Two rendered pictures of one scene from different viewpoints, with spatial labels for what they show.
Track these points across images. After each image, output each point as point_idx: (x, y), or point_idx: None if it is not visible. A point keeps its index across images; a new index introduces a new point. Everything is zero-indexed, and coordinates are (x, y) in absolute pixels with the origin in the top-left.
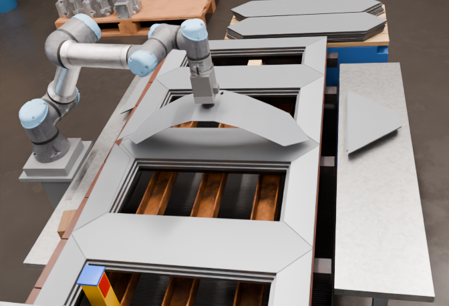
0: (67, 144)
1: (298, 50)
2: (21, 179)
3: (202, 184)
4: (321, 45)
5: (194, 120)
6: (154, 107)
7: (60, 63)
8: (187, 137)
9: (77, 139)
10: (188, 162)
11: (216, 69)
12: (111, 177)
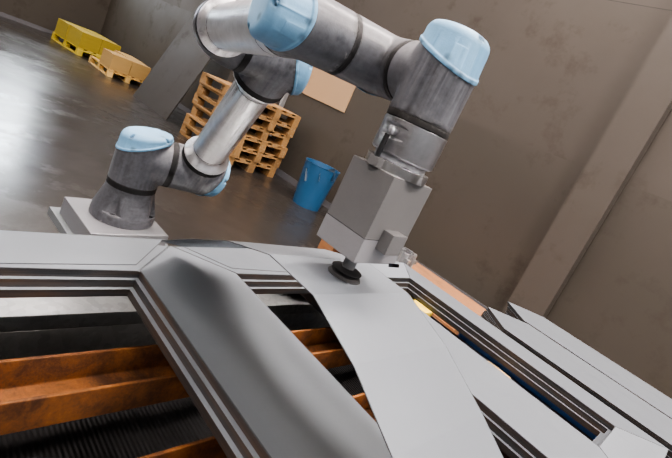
0: (140, 221)
1: (594, 421)
2: (50, 209)
3: (180, 455)
4: (652, 453)
5: (277, 260)
6: (281, 269)
7: (196, 17)
8: (260, 331)
9: (163, 234)
10: (193, 364)
11: (426, 318)
12: (56, 249)
